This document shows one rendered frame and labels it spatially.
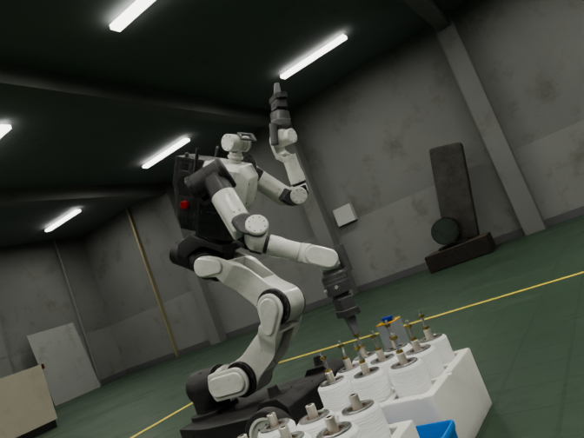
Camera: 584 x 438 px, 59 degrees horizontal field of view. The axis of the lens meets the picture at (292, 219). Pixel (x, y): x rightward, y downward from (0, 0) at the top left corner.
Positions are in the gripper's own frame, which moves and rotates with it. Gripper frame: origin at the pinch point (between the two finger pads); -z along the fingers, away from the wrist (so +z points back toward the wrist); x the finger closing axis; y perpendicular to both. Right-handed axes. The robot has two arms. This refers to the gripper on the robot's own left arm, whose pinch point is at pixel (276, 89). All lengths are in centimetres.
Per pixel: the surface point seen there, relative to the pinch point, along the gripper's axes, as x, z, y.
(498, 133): -386, -106, -525
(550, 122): -342, -111, -588
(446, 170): -436, -60, -458
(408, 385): 91, 116, 11
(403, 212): -553, -12, -450
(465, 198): -423, -12, -476
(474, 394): 84, 124, -16
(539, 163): -366, -52, -578
